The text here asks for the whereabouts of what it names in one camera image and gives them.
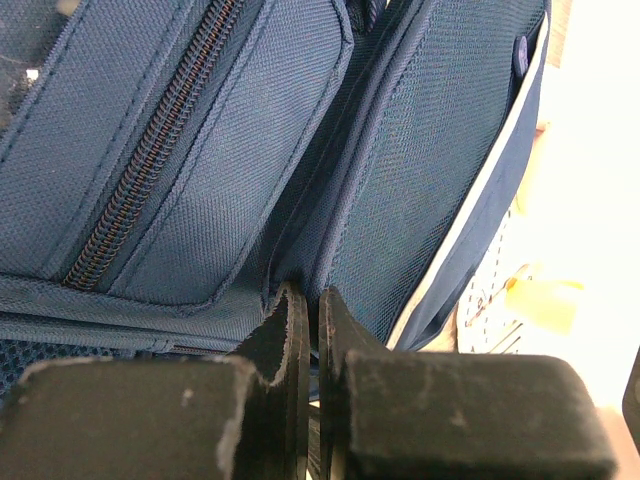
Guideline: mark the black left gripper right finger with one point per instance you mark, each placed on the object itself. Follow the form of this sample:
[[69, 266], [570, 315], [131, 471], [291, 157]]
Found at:
[[431, 415]]

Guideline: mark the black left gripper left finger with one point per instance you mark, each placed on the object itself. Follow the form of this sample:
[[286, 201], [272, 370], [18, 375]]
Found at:
[[239, 416]]

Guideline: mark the navy blue student backpack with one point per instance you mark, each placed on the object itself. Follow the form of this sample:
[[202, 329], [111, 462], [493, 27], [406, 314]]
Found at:
[[167, 165]]

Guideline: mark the patterned white placemat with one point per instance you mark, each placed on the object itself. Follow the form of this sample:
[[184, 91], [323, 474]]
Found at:
[[482, 321]]

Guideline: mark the yellow cup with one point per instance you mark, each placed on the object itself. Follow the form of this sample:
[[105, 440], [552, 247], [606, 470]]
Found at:
[[544, 298]]

